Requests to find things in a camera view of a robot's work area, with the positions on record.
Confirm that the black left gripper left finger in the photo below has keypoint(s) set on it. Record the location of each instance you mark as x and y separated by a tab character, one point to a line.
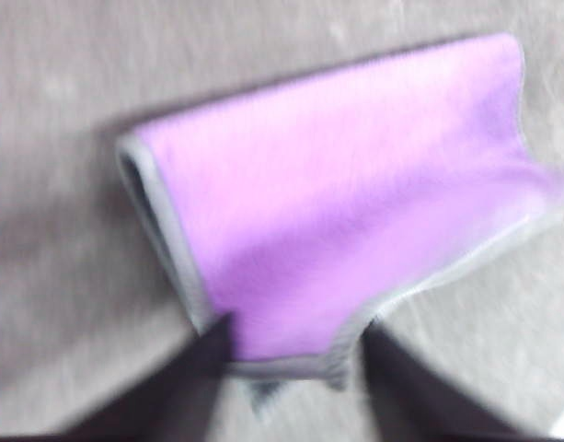
171	396

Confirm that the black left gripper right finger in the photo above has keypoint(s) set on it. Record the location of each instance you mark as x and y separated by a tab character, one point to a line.
424	405

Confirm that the purple towel with grey hem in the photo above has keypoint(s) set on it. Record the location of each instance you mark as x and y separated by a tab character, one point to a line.
327	202

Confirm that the grey table cloth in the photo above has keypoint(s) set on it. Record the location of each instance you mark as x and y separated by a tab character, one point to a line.
56	193

